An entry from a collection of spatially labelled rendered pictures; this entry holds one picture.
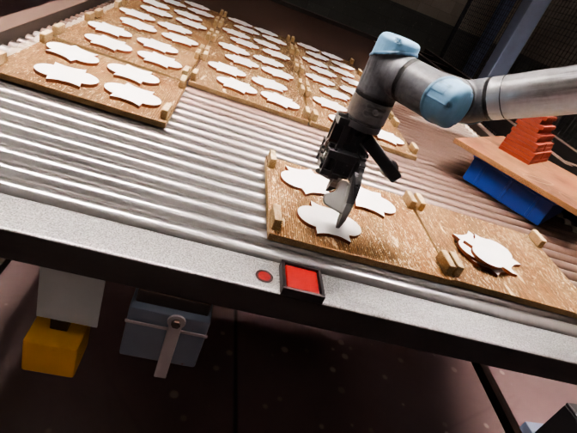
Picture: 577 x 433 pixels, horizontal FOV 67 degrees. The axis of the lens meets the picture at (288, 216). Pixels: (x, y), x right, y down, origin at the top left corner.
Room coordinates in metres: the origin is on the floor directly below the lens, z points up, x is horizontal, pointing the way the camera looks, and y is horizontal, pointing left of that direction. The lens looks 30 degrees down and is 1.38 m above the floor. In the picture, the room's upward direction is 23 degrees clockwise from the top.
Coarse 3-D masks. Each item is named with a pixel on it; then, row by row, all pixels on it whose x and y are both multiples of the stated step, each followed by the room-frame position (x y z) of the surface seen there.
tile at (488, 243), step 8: (472, 240) 0.99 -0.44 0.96; (480, 240) 1.01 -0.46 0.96; (488, 240) 1.03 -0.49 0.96; (472, 248) 0.94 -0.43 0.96; (480, 248) 0.96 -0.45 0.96; (488, 248) 0.98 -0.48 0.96; (496, 248) 1.00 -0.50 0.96; (504, 248) 1.02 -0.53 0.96; (480, 256) 0.92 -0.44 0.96; (488, 256) 0.94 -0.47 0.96; (496, 256) 0.96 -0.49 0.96; (504, 256) 0.97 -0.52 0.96; (488, 264) 0.90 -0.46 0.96; (496, 264) 0.92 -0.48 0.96; (504, 264) 0.93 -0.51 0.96; (512, 264) 0.95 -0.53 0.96; (512, 272) 0.91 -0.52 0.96
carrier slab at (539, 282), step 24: (432, 216) 1.09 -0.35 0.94; (456, 216) 1.16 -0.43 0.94; (432, 240) 0.96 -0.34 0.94; (456, 240) 1.01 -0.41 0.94; (504, 240) 1.14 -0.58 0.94; (528, 240) 1.21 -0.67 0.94; (528, 264) 1.05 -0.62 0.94; (552, 264) 1.11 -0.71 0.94; (480, 288) 0.83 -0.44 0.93; (504, 288) 0.87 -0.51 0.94; (528, 288) 0.92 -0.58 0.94; (552, 288) 0.97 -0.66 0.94; (576, 312) 0.90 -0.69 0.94
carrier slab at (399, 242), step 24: (264, 168) 0.99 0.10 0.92; (288, 192) 0.89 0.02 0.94; (384, 192) 1.11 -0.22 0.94; (288, 216) 0.79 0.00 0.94; (360, 216) 0.92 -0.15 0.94; (408, 216) 1.03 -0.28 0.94; (288, 240) 0.71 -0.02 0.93; (312, 240) 0.74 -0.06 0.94; (336, 240) 0.78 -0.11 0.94; (360, 240) 0.82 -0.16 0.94; (384, 240) 0.86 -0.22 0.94; (408, 240) 0.90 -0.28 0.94; (384, 264) 0.77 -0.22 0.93; (408, 264) 0.80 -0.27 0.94; (432, 264) 0.84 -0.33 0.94
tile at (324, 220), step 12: (312, 204) 0.86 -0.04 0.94; (300, 216) 0.79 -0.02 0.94; (312, 216) 0.81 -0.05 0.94; (324, 216) 0.83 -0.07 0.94; (336, 216) 0.86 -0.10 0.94; (312, 228) 0.78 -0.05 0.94; (324, 228) 0.79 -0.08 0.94; (336, 228) 0.81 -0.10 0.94; (348, 228) 0.83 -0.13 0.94; (360, 228) 0.85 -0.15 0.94; (348, 240) 0.78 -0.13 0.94
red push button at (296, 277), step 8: (288, 272) 0.62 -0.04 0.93; (296, 272) 0.63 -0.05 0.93; (304, 272) 0.64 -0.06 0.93; (312, 272) 0.65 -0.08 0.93; (288, 280) 0.60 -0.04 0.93; (296, 280) 0.61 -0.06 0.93; (304, 280) 0.62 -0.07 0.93; (312, 280) 0.62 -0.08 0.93; (296, 288) 0.59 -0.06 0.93; (304, 288) 0.60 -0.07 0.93; (312, 288) 0.60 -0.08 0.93
